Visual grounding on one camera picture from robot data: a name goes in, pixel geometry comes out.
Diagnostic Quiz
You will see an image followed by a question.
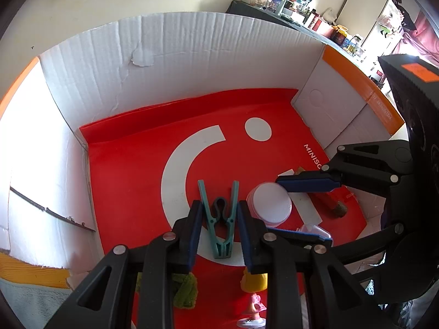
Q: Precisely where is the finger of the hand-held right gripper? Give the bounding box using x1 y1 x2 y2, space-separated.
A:
276 139 414 199
269 223 412 267

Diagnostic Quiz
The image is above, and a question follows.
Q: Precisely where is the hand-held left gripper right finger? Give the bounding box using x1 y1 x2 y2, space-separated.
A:
237 200 395 329

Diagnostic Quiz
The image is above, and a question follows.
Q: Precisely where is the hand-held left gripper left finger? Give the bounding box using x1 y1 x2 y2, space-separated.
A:
44 200 204 329

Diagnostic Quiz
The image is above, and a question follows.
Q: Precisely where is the teal clothespin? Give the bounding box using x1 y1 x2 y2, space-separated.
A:
198 179 240 260

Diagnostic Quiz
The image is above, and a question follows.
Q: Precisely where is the red wooden cylinder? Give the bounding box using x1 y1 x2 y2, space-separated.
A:
297 166 348 219

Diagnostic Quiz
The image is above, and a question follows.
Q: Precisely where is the pink girl figurine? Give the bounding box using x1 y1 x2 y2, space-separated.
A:
237 269 268 329

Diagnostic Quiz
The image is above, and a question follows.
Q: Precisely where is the white round lid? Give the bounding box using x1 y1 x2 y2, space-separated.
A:
246 182 293 228

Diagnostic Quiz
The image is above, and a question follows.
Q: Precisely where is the clear plastic box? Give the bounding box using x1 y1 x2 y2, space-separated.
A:
296 223 333 244

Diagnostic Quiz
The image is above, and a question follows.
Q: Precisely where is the green cabbage toy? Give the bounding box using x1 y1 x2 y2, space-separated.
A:
135 272 199 311

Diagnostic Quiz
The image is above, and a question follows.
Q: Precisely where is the orange white cardboard box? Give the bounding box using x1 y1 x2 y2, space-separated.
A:
0 11 405 290

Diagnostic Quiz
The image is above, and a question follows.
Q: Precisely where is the red printed box liner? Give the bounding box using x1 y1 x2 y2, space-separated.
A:
80 88 367 329

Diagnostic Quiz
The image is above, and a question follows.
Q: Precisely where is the pink hanging cloth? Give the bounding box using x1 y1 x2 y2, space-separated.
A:
399 3 439 66

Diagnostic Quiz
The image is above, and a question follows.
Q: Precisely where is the white refrigerator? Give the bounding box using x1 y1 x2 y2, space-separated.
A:
338 0 395 42

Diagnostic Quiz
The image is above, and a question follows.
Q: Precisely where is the clutter of bottles and jars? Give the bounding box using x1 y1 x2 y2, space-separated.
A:
254 0 367 59

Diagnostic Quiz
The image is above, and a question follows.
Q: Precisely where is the blue terry towel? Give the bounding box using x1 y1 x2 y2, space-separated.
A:
0 276 74 329

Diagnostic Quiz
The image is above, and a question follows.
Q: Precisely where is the dark cloth covered sideboard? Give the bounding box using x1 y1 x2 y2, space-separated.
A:
224 0 381 86

